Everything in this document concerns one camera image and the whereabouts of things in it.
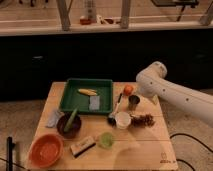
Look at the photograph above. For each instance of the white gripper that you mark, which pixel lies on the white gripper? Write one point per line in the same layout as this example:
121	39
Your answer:
154	99

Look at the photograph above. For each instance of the green cup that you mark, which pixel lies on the green cup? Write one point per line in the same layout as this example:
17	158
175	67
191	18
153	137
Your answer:
106	140

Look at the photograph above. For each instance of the wooden block eraser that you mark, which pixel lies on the wooden block eraser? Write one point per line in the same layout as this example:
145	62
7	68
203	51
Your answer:
81	146

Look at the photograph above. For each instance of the orange plastic bowl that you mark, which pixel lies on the orange plastic bowl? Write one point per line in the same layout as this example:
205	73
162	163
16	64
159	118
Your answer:
46	150

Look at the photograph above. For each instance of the dark metal cup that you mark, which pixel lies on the dark metal cup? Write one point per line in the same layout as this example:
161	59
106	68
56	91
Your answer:
133	101

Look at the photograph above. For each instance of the black handled spoon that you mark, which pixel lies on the black handled spoon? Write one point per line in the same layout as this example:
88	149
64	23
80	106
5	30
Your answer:
111	116

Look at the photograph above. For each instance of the green plastic tray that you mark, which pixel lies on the green plastic tray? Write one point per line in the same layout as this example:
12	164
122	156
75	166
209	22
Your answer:
73	99

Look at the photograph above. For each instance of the black stand at left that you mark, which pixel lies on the black stand at left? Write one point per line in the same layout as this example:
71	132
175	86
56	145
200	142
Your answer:
10	146

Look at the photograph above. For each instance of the white cup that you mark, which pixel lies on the white cup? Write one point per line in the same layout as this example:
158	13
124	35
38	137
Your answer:
123	120

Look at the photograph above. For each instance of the orange fruit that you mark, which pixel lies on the orange fruit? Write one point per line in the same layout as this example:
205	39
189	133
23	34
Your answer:
128	89

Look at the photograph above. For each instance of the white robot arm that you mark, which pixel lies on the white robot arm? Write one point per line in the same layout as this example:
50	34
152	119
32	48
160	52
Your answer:
151	81

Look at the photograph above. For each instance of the white bottle on shelf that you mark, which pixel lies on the white bottle on shelf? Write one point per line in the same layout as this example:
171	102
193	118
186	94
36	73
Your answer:
91	10

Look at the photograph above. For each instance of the dark brown bowl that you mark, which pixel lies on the dark brown bowl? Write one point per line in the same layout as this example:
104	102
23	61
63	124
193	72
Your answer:
75	128

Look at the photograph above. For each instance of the grey cloth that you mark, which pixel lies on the grey cloth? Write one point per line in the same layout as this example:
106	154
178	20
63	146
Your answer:
53	119

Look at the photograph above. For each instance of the red object on shelf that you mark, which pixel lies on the red object on shelf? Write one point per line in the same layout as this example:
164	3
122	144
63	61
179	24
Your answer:
84	20

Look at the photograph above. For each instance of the green cucumber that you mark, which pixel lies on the green cucumber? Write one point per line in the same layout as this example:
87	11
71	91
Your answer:
70	120

